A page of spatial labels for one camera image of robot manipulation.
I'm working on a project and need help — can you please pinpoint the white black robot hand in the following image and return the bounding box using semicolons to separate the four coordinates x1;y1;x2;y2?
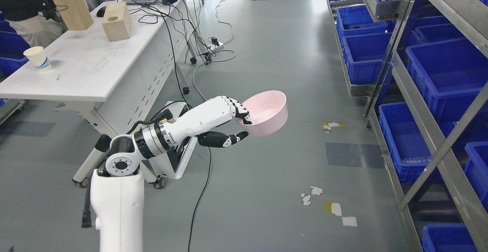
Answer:
160;96;254;148

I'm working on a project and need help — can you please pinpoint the pink plastic bowl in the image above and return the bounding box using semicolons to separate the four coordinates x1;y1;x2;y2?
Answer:
237;90;288;137

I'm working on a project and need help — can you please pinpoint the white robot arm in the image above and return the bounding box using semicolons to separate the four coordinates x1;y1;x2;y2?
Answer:
90;119;184;252

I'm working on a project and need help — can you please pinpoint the steel shelf rack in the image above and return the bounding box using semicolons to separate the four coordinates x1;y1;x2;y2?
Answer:
326;0;487;252

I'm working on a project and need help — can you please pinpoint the white power strip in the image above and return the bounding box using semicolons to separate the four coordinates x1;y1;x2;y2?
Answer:
204;41;225;54

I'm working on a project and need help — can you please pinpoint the white folding table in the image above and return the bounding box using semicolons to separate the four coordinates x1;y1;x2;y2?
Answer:
0;0;208;125

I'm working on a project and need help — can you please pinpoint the wooden block with hole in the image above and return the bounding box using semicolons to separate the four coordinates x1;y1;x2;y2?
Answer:
102;2;132;42

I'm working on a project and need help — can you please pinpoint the black computer mouse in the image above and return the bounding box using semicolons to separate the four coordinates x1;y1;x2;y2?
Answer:
96;6;106;18

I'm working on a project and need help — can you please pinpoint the paper cup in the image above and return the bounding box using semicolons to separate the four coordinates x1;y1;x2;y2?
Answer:
23;46;52;72

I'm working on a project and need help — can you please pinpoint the tall wooden block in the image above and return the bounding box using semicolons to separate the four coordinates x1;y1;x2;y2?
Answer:
53;0;93;31

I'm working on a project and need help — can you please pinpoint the person in dark jacket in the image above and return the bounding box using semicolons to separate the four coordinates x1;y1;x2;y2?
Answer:
0;0;67;48

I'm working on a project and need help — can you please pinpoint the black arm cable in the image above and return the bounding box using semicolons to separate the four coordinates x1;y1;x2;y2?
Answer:
82;100;191;228

